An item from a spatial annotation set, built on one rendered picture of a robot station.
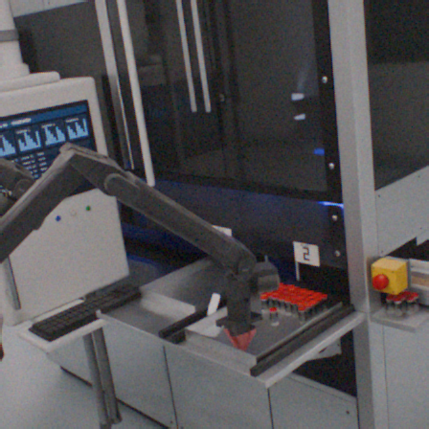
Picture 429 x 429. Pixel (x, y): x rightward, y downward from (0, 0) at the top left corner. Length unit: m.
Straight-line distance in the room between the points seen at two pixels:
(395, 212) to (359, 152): 0.25
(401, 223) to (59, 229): 1.13
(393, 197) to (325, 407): 0.68
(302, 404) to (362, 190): 0.78
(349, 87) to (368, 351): 0.72
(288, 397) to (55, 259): 0.90
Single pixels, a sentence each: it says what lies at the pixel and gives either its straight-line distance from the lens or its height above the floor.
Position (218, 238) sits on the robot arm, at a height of 1.21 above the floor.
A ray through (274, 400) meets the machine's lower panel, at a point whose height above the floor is 0.46.
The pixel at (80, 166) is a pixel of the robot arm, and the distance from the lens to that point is 1.23.
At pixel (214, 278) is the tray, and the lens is 2.07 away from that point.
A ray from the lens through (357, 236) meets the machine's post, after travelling 1.67.
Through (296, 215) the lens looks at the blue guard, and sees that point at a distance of 1.78.
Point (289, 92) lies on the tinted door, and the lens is 1.71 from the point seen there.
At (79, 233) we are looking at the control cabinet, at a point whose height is 1.03.
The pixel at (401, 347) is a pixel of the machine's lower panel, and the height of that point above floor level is 0.71.
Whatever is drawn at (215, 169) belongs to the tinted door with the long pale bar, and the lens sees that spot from 1.97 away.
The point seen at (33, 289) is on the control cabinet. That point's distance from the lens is 2.22.
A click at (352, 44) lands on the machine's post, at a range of 1.57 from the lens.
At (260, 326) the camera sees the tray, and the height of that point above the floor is 0.88.
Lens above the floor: 1.67
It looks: 17 degrees down
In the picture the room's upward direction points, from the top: 8 degrees counter-clockwise
